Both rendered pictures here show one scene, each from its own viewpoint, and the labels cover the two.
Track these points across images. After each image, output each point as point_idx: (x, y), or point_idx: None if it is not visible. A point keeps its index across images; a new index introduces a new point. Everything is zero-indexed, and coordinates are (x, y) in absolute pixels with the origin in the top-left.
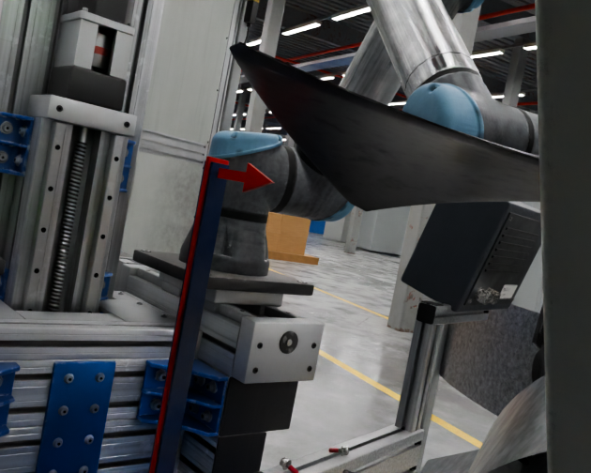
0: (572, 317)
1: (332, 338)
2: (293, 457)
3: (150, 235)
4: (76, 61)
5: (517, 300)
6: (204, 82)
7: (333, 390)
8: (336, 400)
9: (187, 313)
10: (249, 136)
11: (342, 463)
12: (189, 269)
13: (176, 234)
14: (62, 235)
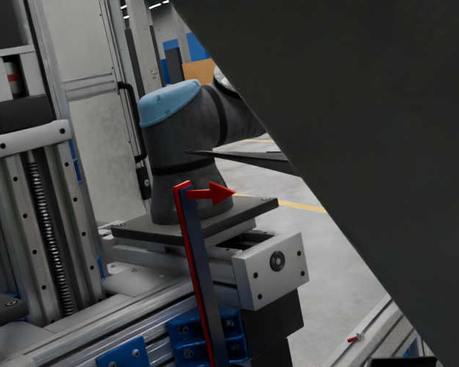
0: None
1: (293, 185)
2: (303, 314)
3: (97, 176)
4: None
5: None
6: (86, 12)
7: (315, 237)
8: (320, 245)
9: (207, 312)
10: (170, 95)
11: (363, 348)
12: (195, 278)
13: (120, 164)
14: (49, 247)
